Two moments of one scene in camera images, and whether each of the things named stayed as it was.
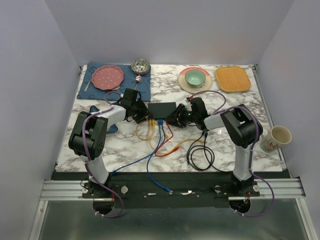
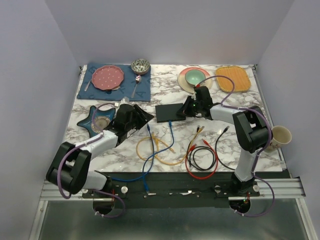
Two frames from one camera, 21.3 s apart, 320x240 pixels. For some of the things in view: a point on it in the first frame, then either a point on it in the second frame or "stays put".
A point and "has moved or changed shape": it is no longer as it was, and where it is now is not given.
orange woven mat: [232, 79] stays put
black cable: [211, 162] has moved or changed shape
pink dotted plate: [107, 77] stays put
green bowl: [195, 78] stays put
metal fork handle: [87, 85] stays put
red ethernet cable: [172, 151] to [216, 166]
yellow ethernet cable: [153, 125] to [187, 155]
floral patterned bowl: [140, 66] stays put
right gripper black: [176, 121] to [186, 106]
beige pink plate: [186, 87] stays put
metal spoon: [138, 80] stays put
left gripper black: [144, 110] to [143, 118]
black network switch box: [161, 110] has moved or changed shape
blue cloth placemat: [88, 90] stays put
